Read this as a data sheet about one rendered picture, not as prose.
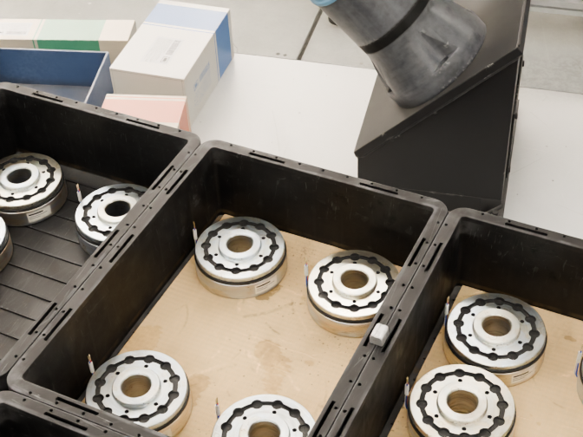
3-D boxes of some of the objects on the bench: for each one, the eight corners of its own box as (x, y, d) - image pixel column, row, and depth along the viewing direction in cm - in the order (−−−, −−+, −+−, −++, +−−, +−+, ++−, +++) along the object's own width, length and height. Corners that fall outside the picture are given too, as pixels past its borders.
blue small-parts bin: (-37, 140, 165) (-49, 103, 160) (-5, 82, 176) (-15, 46, 171) (91, 146, 163) (83, 108, 158) (115, 88, 174) (108, 51, 169)
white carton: (167, 46, 182) (160, -1, 176) (234, 55, 179) (230, 8, 173) (117, 116, 168) (108, 68, 162) (190, 127, 165) (183, 79, 159)
